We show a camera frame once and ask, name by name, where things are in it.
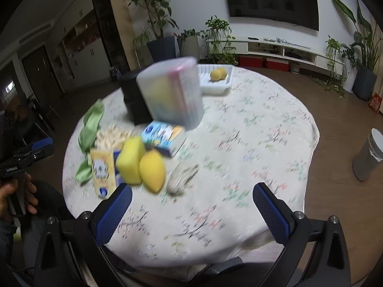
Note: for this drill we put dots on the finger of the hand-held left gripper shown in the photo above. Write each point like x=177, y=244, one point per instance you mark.
x=43, y=144
x=36, y=156

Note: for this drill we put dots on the black container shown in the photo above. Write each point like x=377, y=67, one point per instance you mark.
x=131, y=95

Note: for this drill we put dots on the white plastic tray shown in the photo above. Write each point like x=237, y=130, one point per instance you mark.
x=209, y=88

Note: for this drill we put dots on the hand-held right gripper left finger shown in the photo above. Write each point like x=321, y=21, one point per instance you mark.
x=115, y=212

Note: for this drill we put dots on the small white pot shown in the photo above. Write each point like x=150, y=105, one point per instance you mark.
x=295, y=67

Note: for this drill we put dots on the small leafy plant on stand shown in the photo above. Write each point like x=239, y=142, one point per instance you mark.
x=336, y=50

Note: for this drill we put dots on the yellow lemon-shaped soft toy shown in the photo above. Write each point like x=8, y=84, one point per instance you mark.
x=152, y=172

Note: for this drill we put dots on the tall plant in dark pot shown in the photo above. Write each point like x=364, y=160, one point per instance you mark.
x=160, y=47

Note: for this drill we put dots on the grey cloth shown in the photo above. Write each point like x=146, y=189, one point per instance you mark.
x=179, y=179

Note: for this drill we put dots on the large-leaf plant in grey pot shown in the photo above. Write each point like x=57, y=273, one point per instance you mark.
x=363, y=80

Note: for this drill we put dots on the grey trash can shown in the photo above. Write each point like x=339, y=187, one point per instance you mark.
x=365, y=158

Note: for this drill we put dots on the cream fluffy cloth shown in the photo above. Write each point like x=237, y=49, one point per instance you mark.
x=110, y=137

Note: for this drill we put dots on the black wall television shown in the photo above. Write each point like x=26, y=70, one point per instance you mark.
x=269, y=0

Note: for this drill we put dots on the small red box on floor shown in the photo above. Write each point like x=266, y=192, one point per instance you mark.
x=375, y=103

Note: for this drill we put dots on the white television cabinet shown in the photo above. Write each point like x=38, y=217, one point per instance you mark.
x=263, y=46

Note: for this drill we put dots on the green cloth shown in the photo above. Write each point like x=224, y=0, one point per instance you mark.
x=89, y=128

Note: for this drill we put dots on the vine plant on metal stand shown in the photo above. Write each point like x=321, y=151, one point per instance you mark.
x=220, y=36

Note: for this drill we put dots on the small yellow round soft toy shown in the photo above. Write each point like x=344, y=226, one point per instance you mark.
x=217, y=74

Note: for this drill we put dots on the blue tissue box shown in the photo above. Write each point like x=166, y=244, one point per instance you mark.
x=158, y=134

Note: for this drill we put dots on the white wall cabinet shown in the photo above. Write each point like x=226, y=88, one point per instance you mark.
x=86, y=56

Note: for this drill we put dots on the translucent plastic container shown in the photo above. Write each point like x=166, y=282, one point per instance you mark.
x=167, y=95

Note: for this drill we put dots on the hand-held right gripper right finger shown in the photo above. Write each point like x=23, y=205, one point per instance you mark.
x=270, y=215

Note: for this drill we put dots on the yellow tissue pack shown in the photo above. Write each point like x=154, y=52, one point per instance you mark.
x=101, y=170

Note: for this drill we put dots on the red storage box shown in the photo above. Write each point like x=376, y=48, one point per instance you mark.
x=277, y=65
x=250, y=61

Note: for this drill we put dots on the yellow sponge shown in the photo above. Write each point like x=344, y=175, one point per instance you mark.
x=130, y=161

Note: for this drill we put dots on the person's left hand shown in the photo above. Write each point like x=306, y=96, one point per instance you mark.
x=30, y=195

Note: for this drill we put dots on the plant in grey ribbed pot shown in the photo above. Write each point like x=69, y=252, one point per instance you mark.
x=189, y=46

